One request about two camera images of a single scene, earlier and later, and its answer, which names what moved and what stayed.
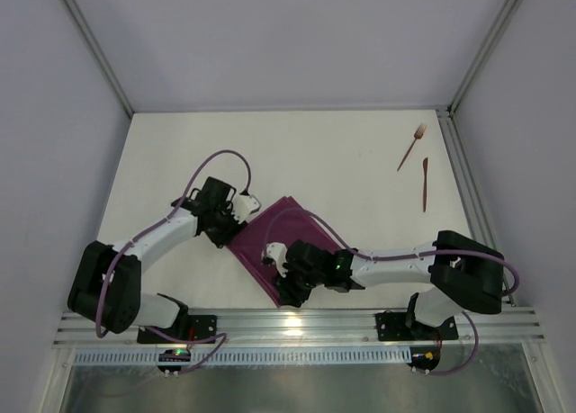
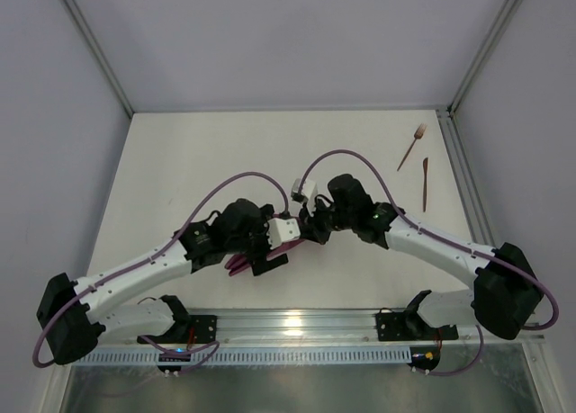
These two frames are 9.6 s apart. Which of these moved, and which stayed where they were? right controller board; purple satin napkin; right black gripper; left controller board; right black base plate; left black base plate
Moved: purple satin napkin; right black gripper
Stayed: right black base plate; left black base plate; left controller board; right controller board
